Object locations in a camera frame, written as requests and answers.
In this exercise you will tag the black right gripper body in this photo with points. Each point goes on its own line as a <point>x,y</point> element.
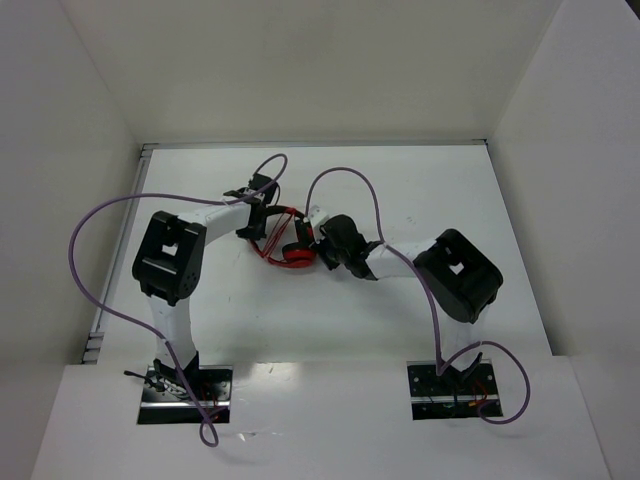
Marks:
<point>332,256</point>

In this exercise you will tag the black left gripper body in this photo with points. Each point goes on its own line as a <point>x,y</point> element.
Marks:
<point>255,214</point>

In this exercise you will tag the red black headphones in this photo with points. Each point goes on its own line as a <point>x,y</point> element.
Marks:
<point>295,255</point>

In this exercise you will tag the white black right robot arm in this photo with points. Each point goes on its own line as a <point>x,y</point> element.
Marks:
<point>460,278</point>

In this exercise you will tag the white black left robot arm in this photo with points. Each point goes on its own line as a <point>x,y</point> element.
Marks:
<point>168,267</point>

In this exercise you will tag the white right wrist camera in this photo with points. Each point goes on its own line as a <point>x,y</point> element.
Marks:
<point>316,217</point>

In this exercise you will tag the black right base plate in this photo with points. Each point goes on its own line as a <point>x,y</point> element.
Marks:
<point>455,394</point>

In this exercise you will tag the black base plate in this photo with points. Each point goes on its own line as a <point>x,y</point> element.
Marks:
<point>455,394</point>
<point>164,403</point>

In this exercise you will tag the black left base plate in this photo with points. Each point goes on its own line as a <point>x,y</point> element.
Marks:
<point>164,403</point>

